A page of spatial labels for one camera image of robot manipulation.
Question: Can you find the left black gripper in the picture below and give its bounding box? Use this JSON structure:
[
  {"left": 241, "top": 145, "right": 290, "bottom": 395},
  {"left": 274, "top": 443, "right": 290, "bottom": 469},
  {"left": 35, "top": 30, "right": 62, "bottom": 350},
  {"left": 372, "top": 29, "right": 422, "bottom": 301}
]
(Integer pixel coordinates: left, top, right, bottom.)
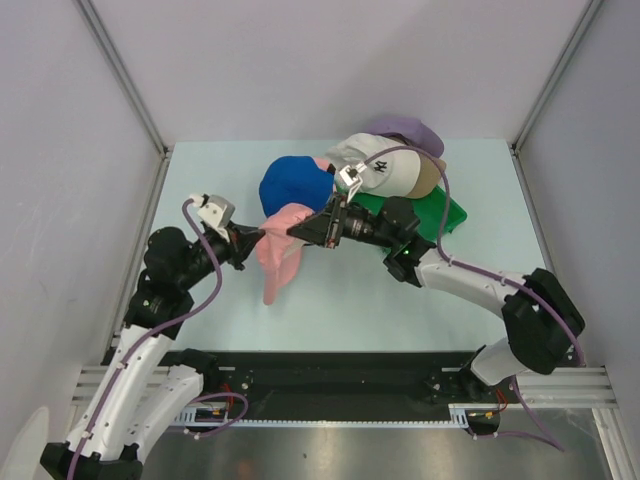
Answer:
[{"left": 176, "top": 219, "right": 263, "bottom": 289}]

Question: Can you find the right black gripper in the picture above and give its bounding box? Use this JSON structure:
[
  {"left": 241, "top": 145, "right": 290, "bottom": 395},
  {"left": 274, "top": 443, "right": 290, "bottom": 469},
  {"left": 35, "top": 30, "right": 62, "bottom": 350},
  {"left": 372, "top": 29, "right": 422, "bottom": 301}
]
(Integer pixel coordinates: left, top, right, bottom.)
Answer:
[{"left": 288, "top": 191, "right": 398, "bottom": 249}]

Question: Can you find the pink LA cap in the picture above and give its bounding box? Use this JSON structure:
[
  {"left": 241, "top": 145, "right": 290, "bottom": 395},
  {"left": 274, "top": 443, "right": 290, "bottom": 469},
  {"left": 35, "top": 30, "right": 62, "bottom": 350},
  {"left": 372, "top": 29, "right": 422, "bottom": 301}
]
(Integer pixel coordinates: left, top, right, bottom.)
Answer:
[{"left": 255, "top": 203, "right": 313, "bottom": 305}]

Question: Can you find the blue mesh cap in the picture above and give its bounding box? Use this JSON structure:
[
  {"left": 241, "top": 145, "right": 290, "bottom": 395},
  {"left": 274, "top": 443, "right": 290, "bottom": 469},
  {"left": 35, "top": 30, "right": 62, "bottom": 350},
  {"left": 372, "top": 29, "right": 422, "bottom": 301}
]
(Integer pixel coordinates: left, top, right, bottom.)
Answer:
[{"left": 258, "top": 156, "right": 334, "bottom": 217}]

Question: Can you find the white NY cap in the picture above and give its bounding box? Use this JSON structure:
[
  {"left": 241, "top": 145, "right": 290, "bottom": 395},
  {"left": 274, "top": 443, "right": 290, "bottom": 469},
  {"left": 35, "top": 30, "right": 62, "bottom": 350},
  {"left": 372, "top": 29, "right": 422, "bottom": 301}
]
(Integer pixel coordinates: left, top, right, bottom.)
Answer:
[{"left": 325, "top": 133, "right": 421, "bottom": 198}]

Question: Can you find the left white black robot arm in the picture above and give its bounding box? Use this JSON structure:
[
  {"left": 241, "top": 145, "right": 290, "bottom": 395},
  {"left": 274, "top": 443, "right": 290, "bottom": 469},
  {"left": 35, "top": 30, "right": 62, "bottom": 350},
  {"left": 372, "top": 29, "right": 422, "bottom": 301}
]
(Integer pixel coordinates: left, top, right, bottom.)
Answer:
[{"left": 40, "top": 223, "right": 265, "bottom": 479}]

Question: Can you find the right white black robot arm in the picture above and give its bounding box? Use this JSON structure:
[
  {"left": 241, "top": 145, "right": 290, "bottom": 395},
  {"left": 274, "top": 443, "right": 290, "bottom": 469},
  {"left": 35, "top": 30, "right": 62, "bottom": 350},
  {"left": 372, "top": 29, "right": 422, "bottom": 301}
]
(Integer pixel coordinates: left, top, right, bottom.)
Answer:
[{"left": 287, "top": 197, "right": 585, "bottom": 401}]

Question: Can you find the green plastic tray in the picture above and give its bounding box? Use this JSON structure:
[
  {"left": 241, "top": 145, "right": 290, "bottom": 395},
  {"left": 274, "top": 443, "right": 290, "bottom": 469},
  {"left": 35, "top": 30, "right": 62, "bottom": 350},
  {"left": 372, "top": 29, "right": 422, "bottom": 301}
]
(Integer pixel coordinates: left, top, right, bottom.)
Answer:
[{"left": 350, "top": 186, "right": 467, "bottom": 242}]

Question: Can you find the tan cap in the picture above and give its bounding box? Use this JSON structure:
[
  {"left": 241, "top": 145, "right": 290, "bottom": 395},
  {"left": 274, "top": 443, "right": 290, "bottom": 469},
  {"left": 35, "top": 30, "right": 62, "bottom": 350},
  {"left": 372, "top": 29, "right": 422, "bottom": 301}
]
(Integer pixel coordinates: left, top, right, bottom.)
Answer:
[{"left": 407, "top": 154, "right": 447, "bottom": 199}]

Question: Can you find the purple cap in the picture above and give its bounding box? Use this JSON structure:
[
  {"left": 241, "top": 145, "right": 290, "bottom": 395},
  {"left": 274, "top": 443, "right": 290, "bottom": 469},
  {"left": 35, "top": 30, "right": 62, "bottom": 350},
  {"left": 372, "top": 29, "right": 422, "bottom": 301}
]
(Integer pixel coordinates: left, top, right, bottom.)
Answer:
[{"left": 364, "top": 115, "right": 445, "bottom": 157}]

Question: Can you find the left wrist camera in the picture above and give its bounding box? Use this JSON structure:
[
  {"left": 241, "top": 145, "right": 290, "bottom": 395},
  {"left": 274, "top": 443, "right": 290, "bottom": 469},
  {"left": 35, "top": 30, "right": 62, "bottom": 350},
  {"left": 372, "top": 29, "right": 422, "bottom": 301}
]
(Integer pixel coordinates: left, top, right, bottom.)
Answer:
[{"left": 189, "top": 194, "right": 235, "bottom": 242}]

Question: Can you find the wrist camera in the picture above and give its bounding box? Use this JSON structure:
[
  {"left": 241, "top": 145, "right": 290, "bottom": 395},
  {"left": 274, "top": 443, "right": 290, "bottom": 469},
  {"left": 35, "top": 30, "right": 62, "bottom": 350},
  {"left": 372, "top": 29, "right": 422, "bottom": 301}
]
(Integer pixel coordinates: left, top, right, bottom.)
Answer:
[
  {"left": 189, "top": 194, "right": 235, "bottom": 242},
  {"left": 335, "top": 162, "right": 367, "bottom": 203}
]

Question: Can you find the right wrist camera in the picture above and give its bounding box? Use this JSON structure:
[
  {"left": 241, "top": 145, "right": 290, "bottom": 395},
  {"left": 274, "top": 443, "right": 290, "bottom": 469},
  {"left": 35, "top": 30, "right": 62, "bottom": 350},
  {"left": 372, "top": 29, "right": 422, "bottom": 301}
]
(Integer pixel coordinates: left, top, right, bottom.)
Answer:
[{"left": 335, "top": 162, "right": 367, "bottom": 203}]

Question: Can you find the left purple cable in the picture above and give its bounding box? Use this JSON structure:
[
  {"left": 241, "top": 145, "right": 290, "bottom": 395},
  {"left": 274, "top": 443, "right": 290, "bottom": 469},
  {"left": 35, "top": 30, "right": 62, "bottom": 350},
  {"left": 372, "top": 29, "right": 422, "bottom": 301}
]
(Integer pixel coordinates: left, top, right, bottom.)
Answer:
[{"left": 65, "top": 197, "right": 224, "bottom": 480}]

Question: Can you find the purple cable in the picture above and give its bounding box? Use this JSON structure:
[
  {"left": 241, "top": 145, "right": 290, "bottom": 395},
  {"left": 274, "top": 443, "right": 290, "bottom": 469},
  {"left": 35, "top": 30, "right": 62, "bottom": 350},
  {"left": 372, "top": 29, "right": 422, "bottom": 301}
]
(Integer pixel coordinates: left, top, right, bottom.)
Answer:
[
  {"left": 65, "top": 197, "right": 224, "bottom": 480},
  {"left": 362, "top": 145, "right": 584, "bottom": 366}
]

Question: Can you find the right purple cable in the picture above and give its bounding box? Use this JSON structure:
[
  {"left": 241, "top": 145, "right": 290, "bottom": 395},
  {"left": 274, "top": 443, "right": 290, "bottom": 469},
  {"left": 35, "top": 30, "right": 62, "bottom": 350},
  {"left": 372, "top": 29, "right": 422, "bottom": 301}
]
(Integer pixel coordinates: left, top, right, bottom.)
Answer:
[{"left": 362, "top": 145, "right": 584, "bottom": 366}]

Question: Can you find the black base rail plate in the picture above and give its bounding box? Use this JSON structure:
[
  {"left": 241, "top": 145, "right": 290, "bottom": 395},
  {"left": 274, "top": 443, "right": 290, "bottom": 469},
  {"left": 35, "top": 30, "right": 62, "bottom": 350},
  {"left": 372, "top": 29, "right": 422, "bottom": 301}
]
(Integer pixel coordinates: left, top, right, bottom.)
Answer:
[{"left": 154, "top": 351, "right": 585, "bottom": 421}]

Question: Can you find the white cable duct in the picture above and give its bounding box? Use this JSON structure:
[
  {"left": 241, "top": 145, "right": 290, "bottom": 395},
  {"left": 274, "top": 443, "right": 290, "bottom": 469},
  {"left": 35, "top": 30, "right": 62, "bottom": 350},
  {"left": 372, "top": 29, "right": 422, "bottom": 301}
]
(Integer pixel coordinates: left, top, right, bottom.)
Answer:
[{"left": 171, "top": 402, "right": 501, "bottom": 429}]

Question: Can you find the left aluminium corner post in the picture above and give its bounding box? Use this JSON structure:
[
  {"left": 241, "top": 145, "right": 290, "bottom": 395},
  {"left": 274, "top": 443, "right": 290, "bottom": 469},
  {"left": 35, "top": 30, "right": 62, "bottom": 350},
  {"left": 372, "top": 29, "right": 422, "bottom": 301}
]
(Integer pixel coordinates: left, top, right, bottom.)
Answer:
[{"left": 72, "top": 0, "right": 169, "bottom": 159}]

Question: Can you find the aluminium corner post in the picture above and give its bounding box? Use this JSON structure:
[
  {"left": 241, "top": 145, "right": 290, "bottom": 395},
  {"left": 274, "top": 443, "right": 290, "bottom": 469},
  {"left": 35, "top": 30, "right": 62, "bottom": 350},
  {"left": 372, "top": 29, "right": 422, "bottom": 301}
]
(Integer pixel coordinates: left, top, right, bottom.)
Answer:
[
  {"left": 510, "top": 0, "right": 605, "bottom": 155},
  {"left": 72, "top": 0, "right": 169, "bottom": 159}
]

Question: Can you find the aluminium frame beam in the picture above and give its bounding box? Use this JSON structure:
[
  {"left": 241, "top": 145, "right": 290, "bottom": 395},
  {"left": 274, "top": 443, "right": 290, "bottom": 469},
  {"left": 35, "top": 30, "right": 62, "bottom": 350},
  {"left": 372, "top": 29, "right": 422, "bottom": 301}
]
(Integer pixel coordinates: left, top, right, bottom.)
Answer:
[{"left": 71, "top": 366, "right": 618, "bottom": 409}]

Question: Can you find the right aluminium corner post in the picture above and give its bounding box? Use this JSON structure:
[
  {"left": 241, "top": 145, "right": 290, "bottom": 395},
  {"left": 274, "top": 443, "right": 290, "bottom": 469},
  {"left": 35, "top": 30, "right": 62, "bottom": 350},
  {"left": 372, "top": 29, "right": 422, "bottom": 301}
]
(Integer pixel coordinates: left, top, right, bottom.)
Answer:
[{"left": 510, "top": 0, "right": 605, "bottom": 155}]

